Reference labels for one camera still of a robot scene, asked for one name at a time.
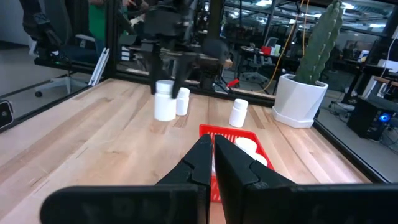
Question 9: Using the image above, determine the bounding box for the green cactus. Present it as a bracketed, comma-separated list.
[294, 0, 345, 85]

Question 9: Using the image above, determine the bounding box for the yellow hanging cable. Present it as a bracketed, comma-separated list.
[257, 0, 309, 93]

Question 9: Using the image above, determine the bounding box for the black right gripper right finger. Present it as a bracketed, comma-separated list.
[214, 134, 296, 224]

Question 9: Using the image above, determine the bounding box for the person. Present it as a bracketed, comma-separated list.
[88, 0, 150, 58]

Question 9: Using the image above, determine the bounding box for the black table-level camera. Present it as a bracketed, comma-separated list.
[0, 99, 15, 130]

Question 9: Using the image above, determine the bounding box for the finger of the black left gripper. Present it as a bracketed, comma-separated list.
[150, 51, 163, 95]
[171, 57, 190, 99]

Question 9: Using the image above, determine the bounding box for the white metal bar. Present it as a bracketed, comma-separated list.
[88, 47, 110, 86]

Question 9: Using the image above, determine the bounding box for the red plastic basket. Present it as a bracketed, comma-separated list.
[198, 124, 276, 203]

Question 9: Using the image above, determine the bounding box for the white hexagonal planter pot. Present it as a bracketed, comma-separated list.
[272, 73, 329, 129]

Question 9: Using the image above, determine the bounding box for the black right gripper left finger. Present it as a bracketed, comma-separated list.
[157, 134, 213, 224]

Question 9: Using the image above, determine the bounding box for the black computer with blue light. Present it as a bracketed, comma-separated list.
[346, 98, 396, 142]

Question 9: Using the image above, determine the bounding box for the office chair with white base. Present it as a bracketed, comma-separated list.
[34, 32, 105, 98]

